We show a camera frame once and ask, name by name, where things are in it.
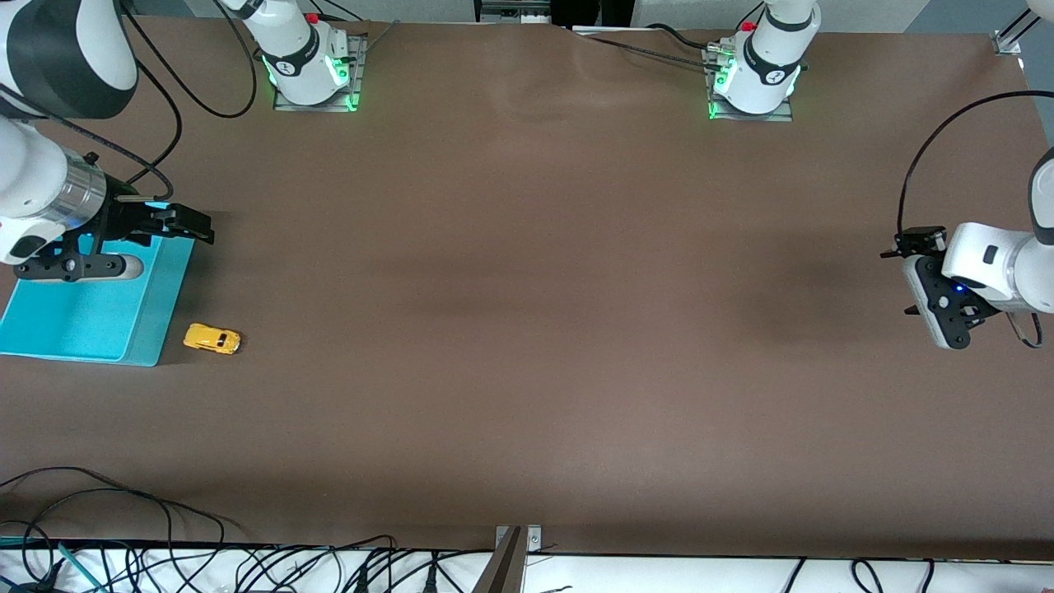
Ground black right arm loop cable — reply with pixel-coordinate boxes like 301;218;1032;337
119;0;258;119

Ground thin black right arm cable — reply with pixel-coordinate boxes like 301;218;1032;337
124;58;184;180

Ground aluminium frame corner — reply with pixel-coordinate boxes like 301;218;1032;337
992;16;1030;57

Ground black base cable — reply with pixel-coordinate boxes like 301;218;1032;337
646;23;711;49

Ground dark camera pole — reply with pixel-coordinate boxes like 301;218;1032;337
471;527;525;593

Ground braided right arm cable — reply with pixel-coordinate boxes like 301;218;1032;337
0;91;174;203

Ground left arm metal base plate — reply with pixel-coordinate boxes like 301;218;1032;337
708;45;794;123

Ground yellow beetle toy car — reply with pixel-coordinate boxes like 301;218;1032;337
183;323;243;356

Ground black right camera bracket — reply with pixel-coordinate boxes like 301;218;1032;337
15;235;124;281

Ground black floor cable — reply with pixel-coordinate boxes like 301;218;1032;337
25;490;174;577

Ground dark object behind table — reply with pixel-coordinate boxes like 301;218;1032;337
550;0;637;27

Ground brown table mat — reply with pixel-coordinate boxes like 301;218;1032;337
0;15;1054;561

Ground small metal clamp bracket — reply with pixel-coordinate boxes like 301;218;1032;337
494;525;543;569

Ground black left camera bracket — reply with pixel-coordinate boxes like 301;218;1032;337
916;255;1005;351

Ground teal plastic bin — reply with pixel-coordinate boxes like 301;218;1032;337
0;202;197;367

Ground dark braided base cable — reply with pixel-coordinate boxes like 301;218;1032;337
589;35;717;67

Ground long black loop cable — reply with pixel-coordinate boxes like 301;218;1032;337
0;467;244;536

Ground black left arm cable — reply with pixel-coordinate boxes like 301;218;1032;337
898;91;1054;348

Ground black camera bracket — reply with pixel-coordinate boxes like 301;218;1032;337
15;235;124;281
916;255;1005;351

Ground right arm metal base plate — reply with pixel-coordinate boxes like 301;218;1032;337
273;33;364;113

